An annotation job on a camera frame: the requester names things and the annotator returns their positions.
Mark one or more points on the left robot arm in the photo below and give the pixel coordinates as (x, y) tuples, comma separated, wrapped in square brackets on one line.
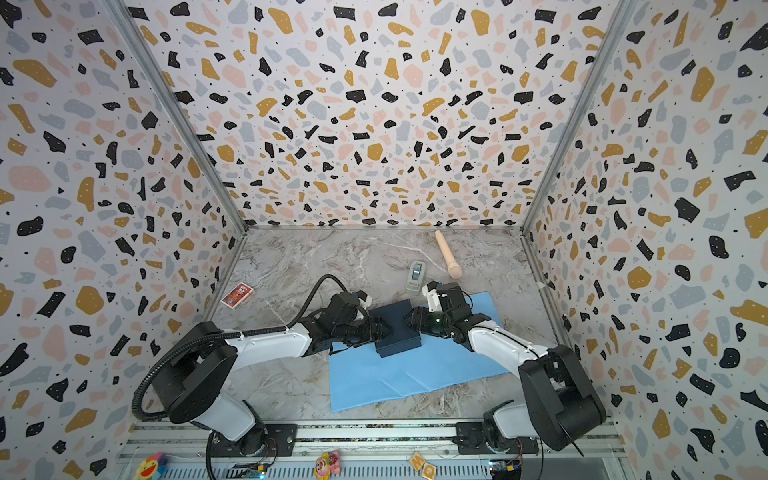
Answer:
[(187, 384)]

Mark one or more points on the blue wrapping paper sheet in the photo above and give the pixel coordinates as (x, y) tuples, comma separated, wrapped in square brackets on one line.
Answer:
[(359, 376)]

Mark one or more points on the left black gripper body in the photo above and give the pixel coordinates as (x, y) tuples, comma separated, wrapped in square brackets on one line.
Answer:
[(338, 335)]

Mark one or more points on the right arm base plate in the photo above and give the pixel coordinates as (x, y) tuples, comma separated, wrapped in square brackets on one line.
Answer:
[(481, 438)]

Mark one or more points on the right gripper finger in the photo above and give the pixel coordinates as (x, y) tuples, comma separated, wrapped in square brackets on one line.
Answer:
[(416, 319), (433, 299)]

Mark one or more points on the orange square sticker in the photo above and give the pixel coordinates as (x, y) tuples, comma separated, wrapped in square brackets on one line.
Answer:
[(427, 470)]

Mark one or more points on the dark navy gift box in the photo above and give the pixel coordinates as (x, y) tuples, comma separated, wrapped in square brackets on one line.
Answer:
[(396, 336)]

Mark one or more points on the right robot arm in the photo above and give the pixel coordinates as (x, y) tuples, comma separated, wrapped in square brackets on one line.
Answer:
[(560, 404)]

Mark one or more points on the colourful round sticker toy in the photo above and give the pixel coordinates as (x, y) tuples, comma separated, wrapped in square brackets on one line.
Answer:
[(152, 468)]

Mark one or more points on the aluminium mounting rail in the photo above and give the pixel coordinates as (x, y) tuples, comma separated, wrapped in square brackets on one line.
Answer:
[(372, 449)]

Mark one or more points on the red playing card deck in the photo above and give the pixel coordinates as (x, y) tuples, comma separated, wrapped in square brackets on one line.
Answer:
[(237, 295)]

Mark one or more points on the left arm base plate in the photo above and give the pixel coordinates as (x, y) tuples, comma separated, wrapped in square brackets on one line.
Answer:
[(266, 441)]

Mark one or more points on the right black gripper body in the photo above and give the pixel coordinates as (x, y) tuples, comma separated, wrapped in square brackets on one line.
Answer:
[(421, 318)]

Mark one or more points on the pink yellow sticker toy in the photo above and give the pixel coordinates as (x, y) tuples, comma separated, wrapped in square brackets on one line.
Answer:
[(327, 465)]

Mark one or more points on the white tape dispenser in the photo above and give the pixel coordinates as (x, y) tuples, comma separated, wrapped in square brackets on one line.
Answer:
[(416, 278)]

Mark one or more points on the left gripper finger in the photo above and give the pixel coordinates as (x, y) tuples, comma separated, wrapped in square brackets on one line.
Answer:
[(371, 333), (364, 314)]

